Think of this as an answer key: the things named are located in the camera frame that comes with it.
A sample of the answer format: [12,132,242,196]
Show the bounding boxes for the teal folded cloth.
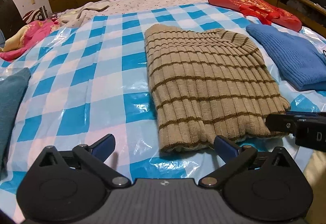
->
[0,67,31,180]

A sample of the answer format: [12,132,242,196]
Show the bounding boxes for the pale yellow cloth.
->
[304,150,326,224]

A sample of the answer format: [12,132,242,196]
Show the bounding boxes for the red bag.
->
[208,0,303,33]

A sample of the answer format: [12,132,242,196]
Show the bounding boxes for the blue knit sweater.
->
[246,23,326,92]

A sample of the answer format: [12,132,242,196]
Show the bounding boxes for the beige striped knit sweater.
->
[144,24,291,153]

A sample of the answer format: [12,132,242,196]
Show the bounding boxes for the dark wooden furniture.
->
[0,0,24,39]

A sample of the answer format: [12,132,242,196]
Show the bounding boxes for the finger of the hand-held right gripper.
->
[266,113,296,136]
[285,111,326,118]

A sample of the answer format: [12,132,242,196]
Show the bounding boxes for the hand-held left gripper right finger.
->
[199,135,293,187]

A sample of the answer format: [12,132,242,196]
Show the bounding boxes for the blue white checkered plastic sheet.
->
[0,3,326,189]

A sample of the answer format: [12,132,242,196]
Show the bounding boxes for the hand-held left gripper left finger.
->
[38,134,130,187]

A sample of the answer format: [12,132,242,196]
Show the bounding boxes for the pink patterned blanket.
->
[0,19,62,62]

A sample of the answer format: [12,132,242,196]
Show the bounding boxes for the beige crumpled cloth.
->
[59,1,110,28]

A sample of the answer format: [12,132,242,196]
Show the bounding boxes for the zebra striped cloth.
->
[23,10,55,22]

